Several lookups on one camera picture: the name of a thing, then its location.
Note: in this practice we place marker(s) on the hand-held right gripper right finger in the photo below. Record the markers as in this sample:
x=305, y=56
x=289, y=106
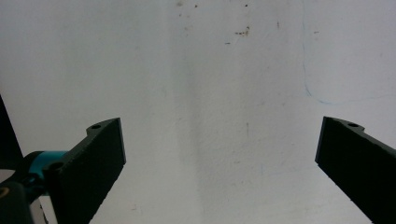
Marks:
x=361, y=165

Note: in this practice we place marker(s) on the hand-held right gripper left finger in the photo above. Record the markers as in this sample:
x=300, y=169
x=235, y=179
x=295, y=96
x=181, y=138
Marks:
x=84, y=174

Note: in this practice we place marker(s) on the dark cloth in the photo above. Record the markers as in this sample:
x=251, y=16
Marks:
x=6, y=146

